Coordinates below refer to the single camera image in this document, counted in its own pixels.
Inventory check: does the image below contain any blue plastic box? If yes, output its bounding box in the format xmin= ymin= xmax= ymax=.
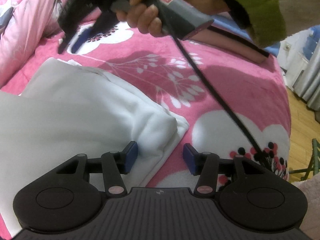
xmin=299 ymin=26 xmax=320 ymax=60

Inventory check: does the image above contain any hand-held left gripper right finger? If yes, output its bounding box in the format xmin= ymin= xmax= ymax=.
xmin=183 ymin=143 xmax=267 ymax=198

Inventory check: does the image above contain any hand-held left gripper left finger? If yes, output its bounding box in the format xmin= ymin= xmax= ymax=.
xmin=56 ymin=141 xmax=139 ymax=197

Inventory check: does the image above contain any green metal rack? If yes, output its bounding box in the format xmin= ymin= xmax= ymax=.
xmin=290 ymin=138 xmax=320 ymax=182

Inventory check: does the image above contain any white cabinet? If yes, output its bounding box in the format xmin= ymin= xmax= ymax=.
xmin=278 ymin=39 xmax=304 ymax=74

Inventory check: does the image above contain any pink floral bed sheet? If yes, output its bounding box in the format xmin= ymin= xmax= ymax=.
xmin=0 ymin=12 xmax=293 ymax=240

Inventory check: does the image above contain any pink blue printed quilt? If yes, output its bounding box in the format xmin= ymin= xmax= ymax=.
xmin=0 ymin=0 xmax=83 ymax=87

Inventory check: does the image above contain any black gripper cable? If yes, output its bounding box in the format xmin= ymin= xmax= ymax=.
xmin=152 ymin=0 xmax=274 ymax=174

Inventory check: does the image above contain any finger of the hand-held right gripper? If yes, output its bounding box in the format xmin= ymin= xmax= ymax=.
xmin=71 ymin=11 xmax=119 ymax=55
xmin=57 ymin=24 xmax=78 ymax=55

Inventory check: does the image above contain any white bear-print T-shirt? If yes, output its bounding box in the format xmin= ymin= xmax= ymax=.
xmin=0 ymin=57 xmax=190 ymax=238

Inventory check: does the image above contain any black strap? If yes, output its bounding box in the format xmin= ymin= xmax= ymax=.
xmin=209 ymin=25 xmax=271 ymax=58

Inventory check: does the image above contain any grey ribbed fixture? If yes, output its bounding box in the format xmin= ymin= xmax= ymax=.
xmin=292 ymin=52 xmax=320 ymax=110

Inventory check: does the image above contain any person's right forearm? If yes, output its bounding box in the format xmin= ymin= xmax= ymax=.
xmin=207 ymin=0 xmax=320 ymax=48

